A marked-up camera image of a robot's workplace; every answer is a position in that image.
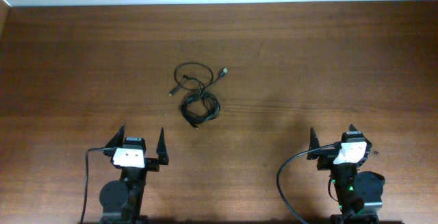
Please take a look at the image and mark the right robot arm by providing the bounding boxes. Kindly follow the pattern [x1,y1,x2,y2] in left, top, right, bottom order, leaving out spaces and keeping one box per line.
[307,125,385,224]

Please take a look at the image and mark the left camera cable black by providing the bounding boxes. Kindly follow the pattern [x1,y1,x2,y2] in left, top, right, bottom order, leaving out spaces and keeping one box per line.
[79,147,114,224]

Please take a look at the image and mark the camera cable black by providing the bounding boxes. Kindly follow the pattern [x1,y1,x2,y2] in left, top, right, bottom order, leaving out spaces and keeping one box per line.
[276,144,335,224]
[79,147,114,224]

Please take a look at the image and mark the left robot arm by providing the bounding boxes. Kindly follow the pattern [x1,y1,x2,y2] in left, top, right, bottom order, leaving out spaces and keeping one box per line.
[99,125,169,224]

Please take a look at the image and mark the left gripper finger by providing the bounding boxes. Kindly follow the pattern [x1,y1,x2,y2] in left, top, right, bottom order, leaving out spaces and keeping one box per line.
[105,125,125,149]
[156,128,169,165]

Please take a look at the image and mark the right camera cable black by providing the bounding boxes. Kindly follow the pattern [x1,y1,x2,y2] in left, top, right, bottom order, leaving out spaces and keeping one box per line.
[276,144,335,224]

